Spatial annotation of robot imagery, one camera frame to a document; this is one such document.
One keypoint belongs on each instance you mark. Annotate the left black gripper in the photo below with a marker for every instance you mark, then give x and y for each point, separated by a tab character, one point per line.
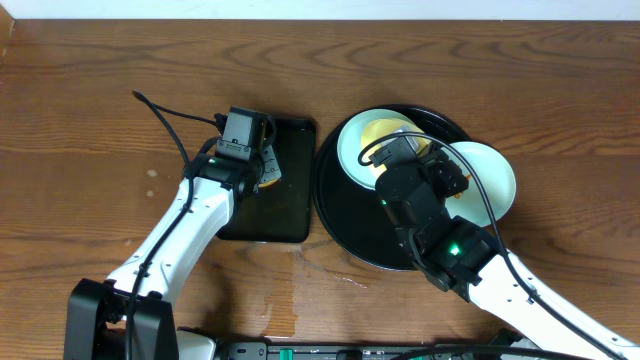
270	172

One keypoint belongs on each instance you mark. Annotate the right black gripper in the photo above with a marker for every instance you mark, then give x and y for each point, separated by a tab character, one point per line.
443	168

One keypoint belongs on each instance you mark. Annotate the green and yellow sponge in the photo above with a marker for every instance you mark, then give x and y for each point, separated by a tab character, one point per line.
267	181

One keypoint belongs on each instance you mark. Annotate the light blue plate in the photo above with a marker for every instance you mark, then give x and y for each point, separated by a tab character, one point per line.
349	144
496	176

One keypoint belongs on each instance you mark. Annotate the yellow plate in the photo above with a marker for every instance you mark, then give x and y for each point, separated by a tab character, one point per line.
381	127

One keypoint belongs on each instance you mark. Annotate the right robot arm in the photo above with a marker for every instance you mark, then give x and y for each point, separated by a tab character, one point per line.
440	203

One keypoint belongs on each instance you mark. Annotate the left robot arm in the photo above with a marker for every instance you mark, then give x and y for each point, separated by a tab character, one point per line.
130	314

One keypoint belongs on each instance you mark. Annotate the black rectangular tray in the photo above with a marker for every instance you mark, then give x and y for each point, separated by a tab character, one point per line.
280	213

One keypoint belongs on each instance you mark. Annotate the black round tray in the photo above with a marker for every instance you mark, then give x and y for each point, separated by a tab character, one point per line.
352	214

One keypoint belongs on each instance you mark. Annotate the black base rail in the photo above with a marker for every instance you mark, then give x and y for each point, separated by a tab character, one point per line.
265	351

